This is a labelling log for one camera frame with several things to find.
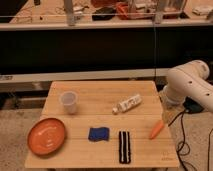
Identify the orange ceramic bowl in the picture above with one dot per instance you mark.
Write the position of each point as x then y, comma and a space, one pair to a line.
46, 136

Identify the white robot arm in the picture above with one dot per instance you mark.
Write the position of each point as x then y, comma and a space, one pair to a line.
189, 80

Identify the white tube bottle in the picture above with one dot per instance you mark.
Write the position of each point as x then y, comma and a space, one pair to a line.
127, 104

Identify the clear plastic cup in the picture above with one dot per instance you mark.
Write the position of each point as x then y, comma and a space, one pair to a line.
68, 100

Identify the blue sponge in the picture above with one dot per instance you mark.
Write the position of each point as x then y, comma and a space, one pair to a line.
99, 134

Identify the black white striped eraser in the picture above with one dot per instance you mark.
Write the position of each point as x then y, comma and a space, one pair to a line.
124, 147

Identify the orange carrot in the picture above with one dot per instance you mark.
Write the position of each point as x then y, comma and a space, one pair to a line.
156, 129

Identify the black object on shelf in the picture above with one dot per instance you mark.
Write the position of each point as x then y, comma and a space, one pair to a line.
105, 13

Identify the orange basket on shelf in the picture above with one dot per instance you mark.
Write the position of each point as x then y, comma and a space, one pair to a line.
129, 12

